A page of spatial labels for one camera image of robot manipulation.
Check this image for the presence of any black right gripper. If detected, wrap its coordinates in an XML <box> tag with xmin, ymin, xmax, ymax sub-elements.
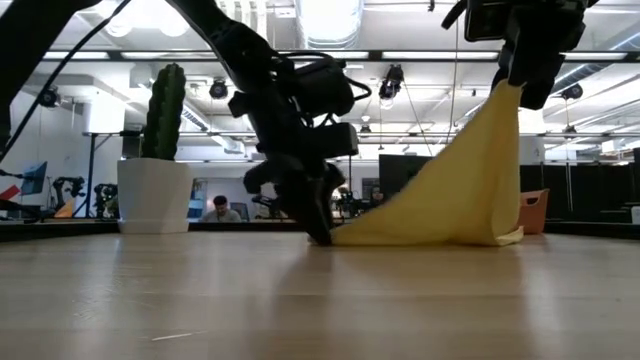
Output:
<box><xmin>491</xmin><ymin>0</ymin><xmax>591</xmax><ymax>112</ymax></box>

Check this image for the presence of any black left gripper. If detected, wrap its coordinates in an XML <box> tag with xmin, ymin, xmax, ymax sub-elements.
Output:
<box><xmin>227</xmin><ymin>88</ymin><xmax>361</xmax><ymax>248</ymax></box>

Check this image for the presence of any orange plastic basket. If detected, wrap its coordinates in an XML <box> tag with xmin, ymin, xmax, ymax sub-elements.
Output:
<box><xmin>517</xmin><ymin>188</ymin><xmax>551</xmax><ymax>236</ymax></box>

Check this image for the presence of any yellow microfiber towel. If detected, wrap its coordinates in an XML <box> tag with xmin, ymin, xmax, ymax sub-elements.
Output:
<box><xmin>329</xmin><ymin>79</ymin><xmax>526</xmax><ymax>248</ymax></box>

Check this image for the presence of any black ceiling spotlight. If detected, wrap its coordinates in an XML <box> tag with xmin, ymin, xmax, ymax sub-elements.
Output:
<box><xmin>378</xmin><ymin>63</ymin><xmax>405</xmax><ymax>101</ymax></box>
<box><xmin>38</xmin><ymin>85</ymin><xmax>59</xmax><ymax>109</ymax></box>
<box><xmin>560</xmin><ymin>82</ymin><xmax>585</xmax><ymax>102</ymax></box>
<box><xmin>208</xmin><ymin>78</ymin><xmax>230</xmax><ymax>101</ymax></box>

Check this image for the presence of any black computer monitor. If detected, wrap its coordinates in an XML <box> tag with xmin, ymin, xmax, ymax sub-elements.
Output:
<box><xmin>378</xmin><ymin>153</ymin><xmax>434</xmax><ymax>201</ymax></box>

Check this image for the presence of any black office partition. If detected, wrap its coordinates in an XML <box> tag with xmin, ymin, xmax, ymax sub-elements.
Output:
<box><xmin>519</xmin><ymin>162</ymin><xmax>640</xmax><ymax>224</ymax></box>

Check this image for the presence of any white hexagonal planter pot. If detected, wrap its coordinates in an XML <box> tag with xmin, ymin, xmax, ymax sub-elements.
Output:
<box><xmin>116</xmin><ymin>158</ymin><xmax>194</xmax><ymax>236</ymax></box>

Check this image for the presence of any blue-screen monitor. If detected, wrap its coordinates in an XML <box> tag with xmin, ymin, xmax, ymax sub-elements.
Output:
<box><xmin>20</xmin><ymin>161</ymin><xmax>49</xmax><ymax>197</ymax></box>

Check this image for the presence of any black aluminium table frame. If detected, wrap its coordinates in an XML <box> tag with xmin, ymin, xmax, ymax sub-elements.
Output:
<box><xmin>0</xmin><ymin>48</ymin><xmax>640</xmax><ymax>244</ymax></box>

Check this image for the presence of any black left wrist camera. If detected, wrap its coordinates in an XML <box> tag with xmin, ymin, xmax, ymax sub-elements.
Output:
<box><xmin>292</xmin><ymin>55</ymin><xmax>357</xmax><ymax>119</ymax></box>

